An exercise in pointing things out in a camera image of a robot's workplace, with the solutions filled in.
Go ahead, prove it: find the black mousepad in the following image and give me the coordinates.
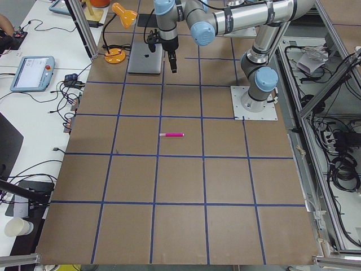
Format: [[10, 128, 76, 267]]
[[137, 14, 157, 28]]

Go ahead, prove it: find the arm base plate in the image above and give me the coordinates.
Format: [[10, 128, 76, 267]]
[[231, 86, 278, 121]]

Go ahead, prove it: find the black power adapter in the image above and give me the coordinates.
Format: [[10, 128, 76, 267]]
[[87, 20, 103, 28]]

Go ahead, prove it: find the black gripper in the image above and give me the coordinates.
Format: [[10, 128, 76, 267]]
[[159, 36, 179, 73]]

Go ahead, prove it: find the white paper cup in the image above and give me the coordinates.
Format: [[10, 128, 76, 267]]
[[5, 217, 34, 237]]

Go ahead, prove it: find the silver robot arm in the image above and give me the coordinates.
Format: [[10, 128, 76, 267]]
[[146, 1, 314, 112]]

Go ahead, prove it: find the orange desk lamp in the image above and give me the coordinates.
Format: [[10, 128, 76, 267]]
[[102, 2, 138, 64]]

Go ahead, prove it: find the pink pen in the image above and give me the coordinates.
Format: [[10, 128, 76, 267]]
[[159, 133, 184, 137]]

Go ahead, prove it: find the wooden stand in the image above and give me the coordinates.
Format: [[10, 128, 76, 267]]
[[84, 0, 104, 22]]

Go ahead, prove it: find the silver closed laptop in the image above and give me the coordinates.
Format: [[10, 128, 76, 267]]
[[127, 41, 163, 75]]

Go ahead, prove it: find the orange cylindrical container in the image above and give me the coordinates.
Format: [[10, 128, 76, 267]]
[[90, 0, 111, 8]]

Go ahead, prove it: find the blue teach pendant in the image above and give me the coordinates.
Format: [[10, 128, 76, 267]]
[[49, 0, 70, 15], [10, 56, 55, 92]]

